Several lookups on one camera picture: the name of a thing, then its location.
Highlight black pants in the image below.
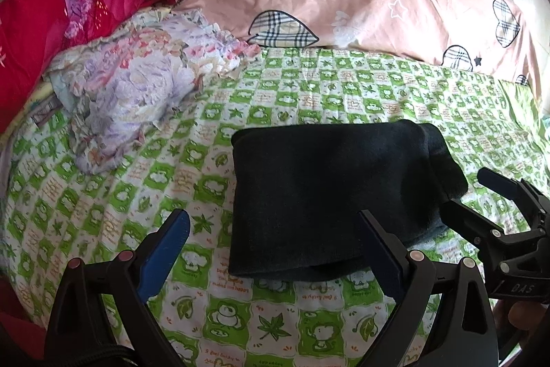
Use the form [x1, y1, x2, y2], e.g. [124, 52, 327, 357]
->
[228, 119, 469, 282]

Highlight pale floral ruffled cloth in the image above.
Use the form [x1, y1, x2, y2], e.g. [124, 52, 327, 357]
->
[43, 8, 262, 174]

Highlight person's right hand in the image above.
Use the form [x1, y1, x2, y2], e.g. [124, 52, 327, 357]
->
[507, 300, 543, 332]

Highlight green printed bed cover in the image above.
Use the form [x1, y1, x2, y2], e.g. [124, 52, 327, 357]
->
[0, 46, 550, 367]

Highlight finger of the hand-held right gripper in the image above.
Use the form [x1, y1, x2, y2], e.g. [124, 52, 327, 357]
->
[477, 166, 545, 228]
[439, 197, 504, 250]

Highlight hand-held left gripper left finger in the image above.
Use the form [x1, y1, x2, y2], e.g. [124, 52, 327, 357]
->
[43, 209, 192, 367]

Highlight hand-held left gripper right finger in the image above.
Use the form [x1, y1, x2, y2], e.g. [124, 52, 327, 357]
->
[356, 209, 499, 367]

